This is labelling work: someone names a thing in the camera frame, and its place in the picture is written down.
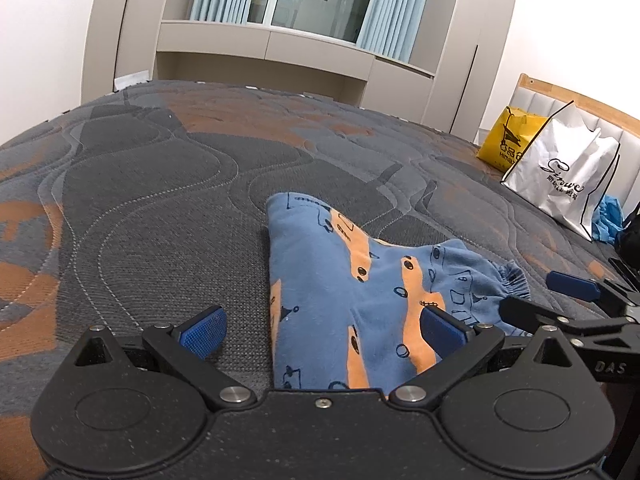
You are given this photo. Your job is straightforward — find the grey orange quilted mattress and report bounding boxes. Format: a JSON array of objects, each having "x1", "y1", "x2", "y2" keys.
[{"x1": 0, "y1": 79, "x2": 640, "y2": 480}]

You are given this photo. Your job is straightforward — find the tall beige wardrobe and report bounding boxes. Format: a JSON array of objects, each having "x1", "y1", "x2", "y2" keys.
[
  {"x1": 80, "y1": 0, "x2": 203, "y2": 106},
  {"x1": 410, "y1": 0, "x2": 521, "y2": 144}
]

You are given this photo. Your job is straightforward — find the blue cloth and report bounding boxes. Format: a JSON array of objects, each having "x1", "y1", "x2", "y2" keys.
[{"x1": 591, "y1": 194, "x2": 626, "y2": 244}]

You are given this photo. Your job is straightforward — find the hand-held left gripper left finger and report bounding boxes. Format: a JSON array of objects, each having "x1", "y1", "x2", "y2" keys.
[{"x1": 74, "y1": 305, "x2": 259, "y2": 411}]

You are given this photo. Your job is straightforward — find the flat white object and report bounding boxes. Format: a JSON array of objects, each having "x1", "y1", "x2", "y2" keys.
[{"x1": 114, "y1": 71, "x2": 151, "y2": 92}]

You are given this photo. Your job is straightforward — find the wood and grey padded headboard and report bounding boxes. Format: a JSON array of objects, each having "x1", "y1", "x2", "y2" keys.
[{"x1": 510, "y1": 73, "x2": 640, "y2": 207}]

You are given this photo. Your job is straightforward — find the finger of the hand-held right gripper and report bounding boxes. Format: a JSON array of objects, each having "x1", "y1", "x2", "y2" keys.
[
  {"x1": 499, "y1": 296, "x2": 628, "y2": 337},
  {"x1": 546, "y1": 257, "x2": 640, "y2": 308}
]

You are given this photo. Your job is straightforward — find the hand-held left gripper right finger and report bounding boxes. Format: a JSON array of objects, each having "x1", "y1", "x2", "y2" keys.
[{"x1": 388, "y1": 306, "x2": 597, "y2": 409}]

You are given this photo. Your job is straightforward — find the yellow shopping bag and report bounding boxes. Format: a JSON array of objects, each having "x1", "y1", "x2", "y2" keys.
[{"x1": 476, "y1": 106, "x2": 549, "y2": 174}]

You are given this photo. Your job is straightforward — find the beige window cabinet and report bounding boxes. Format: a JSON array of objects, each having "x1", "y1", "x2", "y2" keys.
[{"x1": 152, "y1": 20, "x2": 436, "y2": 124}]

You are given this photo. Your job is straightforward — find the white shopping bag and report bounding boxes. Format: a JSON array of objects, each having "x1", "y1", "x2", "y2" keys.
[{"x1": 501, "y1": 100, "x2": 623, "y2": 242}]

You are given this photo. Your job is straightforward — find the black object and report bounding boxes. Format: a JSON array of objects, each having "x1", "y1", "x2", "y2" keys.
[{"x1": 614, "y1": 202, "x2": 640, "y2": 262}]

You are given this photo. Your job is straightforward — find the blue orange print pants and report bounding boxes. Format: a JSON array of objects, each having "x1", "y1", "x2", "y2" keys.
[{"x1": 265, "y1": 191, "x2": 534, "y2": 392}]

